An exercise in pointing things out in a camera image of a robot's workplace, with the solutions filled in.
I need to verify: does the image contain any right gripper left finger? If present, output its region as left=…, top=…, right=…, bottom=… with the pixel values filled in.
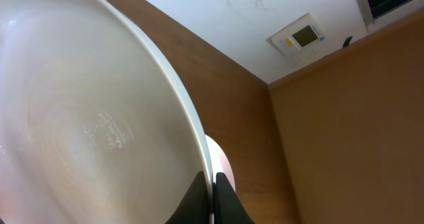
left=166, top=172, right=209, bottom=224

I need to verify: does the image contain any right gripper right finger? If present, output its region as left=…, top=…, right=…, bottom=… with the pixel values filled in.
left=213, top=172, right=254, bottom=224

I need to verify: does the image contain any white plate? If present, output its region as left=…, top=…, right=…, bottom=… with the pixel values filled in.
left=205, top=135, right=236, bottom=191
left=1, top=0, right=213, bottom=223

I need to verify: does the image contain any wall control panel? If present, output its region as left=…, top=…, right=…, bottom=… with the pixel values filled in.
left=266, top=13, right=325, bottom=56

